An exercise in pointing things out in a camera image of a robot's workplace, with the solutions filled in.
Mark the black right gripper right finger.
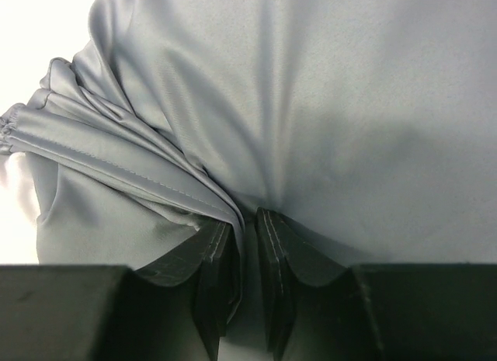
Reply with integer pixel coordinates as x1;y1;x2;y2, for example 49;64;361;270
255;209;496;360

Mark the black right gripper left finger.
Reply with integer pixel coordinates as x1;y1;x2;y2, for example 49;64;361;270
1;221;233;360

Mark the grey pillowcase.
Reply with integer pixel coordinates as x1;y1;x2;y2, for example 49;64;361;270
1;0;496;360

